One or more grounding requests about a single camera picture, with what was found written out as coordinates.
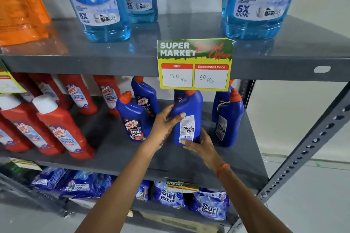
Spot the person's left hand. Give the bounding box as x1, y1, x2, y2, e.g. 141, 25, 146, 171
144, 103, 187, 152

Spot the person's right hand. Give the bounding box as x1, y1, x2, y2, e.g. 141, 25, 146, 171
180, 127, 226, 172

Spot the blue Harpic bottle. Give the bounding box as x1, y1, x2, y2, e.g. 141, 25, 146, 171
171, 90, 204, 146
116, 91, 153, 142
131, 76, 234, 123
215, 88, 245, 147

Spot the grey metal shelf rack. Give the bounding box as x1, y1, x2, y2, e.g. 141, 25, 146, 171
0, 13, 350, 233

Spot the person's left forearm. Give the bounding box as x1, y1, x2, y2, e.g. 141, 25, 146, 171
75, 142, 164, 233

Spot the person's right forearm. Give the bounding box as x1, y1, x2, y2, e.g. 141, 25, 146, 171
218, 169, 293, 233

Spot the row of red bottles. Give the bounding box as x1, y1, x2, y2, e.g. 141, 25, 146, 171
0, 73, 122, 160

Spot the orange wristband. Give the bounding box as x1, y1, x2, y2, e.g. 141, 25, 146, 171
216, 163, 231, 179

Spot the row of blue detergent packets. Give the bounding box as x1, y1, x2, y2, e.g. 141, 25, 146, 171
30, 167, 230, 221

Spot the green yellow price tag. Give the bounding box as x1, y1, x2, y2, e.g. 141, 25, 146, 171
0, 59, 27, 94
157, 38, 234, 92

